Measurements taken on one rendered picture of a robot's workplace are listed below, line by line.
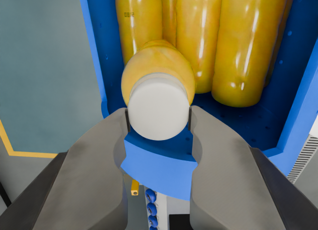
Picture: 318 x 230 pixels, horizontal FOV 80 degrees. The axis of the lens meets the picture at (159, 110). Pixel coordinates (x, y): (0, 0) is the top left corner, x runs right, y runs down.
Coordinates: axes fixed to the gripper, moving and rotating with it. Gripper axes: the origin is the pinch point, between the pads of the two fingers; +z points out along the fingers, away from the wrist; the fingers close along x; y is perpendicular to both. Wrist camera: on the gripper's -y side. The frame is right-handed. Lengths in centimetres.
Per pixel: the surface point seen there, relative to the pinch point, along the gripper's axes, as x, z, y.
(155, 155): -0.6, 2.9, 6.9
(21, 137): -129, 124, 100
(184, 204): 7, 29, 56
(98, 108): -53, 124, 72
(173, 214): 3, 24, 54
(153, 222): -5, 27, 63
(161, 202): -1, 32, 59
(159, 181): -0.3, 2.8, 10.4
